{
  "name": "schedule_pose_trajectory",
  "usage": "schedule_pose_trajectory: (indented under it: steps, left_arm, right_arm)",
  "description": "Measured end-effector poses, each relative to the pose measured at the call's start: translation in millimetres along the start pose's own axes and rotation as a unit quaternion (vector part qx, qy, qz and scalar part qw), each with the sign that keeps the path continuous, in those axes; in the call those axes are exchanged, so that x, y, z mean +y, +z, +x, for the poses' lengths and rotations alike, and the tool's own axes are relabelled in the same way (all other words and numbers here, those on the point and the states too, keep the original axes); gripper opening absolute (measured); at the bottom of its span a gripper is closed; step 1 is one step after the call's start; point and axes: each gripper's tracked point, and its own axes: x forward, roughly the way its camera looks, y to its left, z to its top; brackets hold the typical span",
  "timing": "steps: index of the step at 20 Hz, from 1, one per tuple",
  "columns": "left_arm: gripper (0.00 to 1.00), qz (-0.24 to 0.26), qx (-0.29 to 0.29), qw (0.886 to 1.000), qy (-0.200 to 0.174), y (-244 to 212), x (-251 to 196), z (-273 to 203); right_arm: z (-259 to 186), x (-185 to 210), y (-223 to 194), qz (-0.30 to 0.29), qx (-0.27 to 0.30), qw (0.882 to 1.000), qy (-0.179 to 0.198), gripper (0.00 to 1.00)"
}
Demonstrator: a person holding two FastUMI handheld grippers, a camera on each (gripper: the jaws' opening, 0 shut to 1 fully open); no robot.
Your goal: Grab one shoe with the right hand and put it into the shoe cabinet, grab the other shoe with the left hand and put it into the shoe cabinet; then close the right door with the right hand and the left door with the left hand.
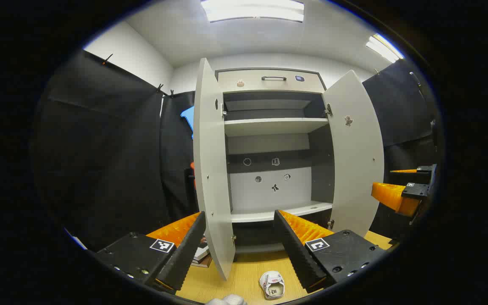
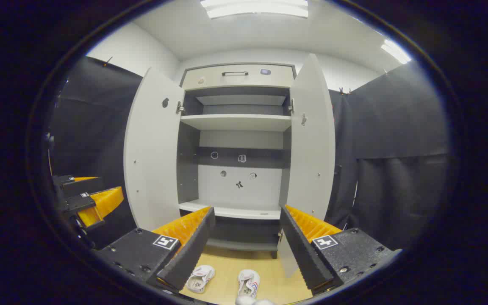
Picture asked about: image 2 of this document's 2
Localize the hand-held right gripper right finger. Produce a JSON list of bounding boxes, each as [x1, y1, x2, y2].
[[279, 205, 401, 296]]

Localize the shoe cabinet door square stickers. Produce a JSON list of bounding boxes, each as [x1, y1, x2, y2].
[[277, 53, 336, 278]]

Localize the ceiling light panel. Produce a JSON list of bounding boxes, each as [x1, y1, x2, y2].
[[380, 39, 412, 65], [200, 0, 309, 19]]

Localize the grey cabinet drawer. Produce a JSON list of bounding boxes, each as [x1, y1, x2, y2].
[[181, 64, 294, 90]]

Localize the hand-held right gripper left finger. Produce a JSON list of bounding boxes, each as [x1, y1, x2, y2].
[[94, 206, 216, 293]]

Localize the shoe cabinet door checkered sticker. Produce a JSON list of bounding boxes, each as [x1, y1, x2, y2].
[[124, 67, 185, 233]]

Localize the white canvas shoe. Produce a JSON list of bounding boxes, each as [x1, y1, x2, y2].
[[238, 269, 261, 298], [186, 265, 216, 294]]

